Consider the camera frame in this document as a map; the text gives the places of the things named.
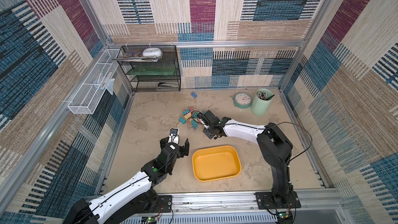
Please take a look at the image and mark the teal binder clip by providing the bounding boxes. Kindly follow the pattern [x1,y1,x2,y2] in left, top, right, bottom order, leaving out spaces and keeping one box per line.
[175,117,187,127]
[191,119,199,131]

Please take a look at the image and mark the pale yellow binder clip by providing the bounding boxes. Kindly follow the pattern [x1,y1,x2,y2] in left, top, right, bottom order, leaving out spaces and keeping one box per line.
[184,113,192,120]

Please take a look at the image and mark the yellow plastic storage tray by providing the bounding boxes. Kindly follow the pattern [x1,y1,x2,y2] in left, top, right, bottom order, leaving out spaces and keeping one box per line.
[192,145,241,183]

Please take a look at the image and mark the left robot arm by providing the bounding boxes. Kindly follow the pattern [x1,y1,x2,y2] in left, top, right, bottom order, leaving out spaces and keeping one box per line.
[63,138,190,224]

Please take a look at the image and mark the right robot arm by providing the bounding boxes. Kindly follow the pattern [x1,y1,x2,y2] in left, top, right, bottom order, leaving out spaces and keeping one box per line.
[198,111,293,208]

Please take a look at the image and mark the mint green alarm clock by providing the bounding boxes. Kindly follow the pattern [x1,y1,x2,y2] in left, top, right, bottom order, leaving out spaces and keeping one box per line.
[233,92,252,109]

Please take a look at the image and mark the mint green pen cup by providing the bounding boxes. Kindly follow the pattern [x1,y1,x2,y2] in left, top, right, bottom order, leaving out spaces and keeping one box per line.
[250,89,275,116]

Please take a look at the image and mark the pens in cup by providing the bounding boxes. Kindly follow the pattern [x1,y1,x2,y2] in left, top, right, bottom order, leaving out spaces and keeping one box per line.
[257,91,275,101]

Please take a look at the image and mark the black mesh desk shelf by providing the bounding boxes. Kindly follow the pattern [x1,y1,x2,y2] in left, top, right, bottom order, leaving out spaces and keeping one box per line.
[116,45,181,93]

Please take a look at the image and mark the white round tape dispenser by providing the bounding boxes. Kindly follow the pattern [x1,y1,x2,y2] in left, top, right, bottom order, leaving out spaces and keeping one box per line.
[143,47,163,58]

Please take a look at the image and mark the magazines on shelf top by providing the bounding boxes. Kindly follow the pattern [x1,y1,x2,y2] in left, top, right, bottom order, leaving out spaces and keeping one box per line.
[113,52,163,62]

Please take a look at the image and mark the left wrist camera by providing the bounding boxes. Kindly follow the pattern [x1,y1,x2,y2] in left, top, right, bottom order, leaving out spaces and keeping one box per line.
[168,128,179,145]

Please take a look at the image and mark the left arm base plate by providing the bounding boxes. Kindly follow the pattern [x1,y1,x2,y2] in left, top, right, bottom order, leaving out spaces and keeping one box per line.
[144,195,173,214]

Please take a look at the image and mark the white wire wall basket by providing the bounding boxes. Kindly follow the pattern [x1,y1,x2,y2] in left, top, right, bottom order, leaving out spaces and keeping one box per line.
[68,49,119,115]

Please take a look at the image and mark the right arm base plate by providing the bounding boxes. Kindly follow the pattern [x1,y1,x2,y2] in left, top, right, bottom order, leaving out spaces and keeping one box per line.
[255,191,302,210]

